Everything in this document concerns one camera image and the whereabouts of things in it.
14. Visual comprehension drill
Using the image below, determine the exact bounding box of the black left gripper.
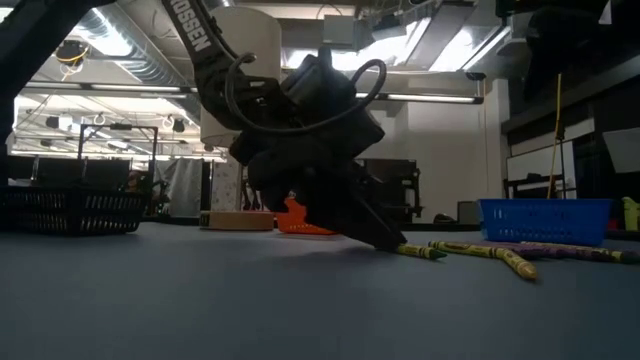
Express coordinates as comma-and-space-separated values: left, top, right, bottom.
229, 112, 407, 252

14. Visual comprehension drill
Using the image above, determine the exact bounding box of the orange plastic basket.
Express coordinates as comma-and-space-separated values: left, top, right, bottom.
276, 197, 341, 236

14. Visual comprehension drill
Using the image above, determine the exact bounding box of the grey box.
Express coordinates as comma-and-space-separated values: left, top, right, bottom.
457, 200, 482, 225

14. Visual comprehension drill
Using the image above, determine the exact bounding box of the long ceiling light bar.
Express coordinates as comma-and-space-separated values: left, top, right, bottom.
349, 88, 485, 106
24, 81, 199, 100

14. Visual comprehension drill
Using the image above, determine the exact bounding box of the blue-grey table mat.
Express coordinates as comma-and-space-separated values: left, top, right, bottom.
0, 221, 640, 360

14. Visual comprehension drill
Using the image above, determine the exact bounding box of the grey fabric cover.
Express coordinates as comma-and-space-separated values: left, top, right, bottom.
153, 158, 205, 219

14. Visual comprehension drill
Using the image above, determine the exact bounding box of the white board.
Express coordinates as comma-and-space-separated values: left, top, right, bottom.
505, 140, 577, 190

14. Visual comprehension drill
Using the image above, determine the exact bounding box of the blue plastic basket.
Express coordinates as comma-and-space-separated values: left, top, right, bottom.
477, 197, 614, 245

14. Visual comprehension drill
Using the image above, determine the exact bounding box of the grey ceiling unit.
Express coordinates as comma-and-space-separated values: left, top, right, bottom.
322, 13, 375, 52

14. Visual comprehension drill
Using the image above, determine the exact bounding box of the white shade wooden base lamp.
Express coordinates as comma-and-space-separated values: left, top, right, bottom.
198, 5, 283, 232

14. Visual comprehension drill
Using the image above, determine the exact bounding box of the person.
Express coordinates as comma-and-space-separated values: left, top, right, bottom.
124, 169, 166, 209

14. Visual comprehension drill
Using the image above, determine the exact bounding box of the black plastic basket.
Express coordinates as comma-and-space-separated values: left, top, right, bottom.
0, 185, 151, 237

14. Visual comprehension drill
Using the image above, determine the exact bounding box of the row of black monitors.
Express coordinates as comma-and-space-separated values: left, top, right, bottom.
4, 155, 132, 190

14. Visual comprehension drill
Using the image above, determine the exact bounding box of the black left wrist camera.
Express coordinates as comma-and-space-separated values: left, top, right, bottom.
279, 47, 359, 126

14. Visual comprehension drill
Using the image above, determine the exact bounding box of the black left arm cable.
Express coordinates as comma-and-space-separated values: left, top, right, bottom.
223, 52, 389, 135

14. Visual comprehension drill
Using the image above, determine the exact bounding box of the black metal frame stand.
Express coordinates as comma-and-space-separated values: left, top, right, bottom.
77, 123, 160, 189

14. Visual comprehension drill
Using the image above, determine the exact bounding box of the silver ventilation duct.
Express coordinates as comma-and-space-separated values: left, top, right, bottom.
79, 7, 196, 87

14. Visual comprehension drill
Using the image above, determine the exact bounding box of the ceiling cable reel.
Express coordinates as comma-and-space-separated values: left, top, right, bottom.
53, 39, 90, 69

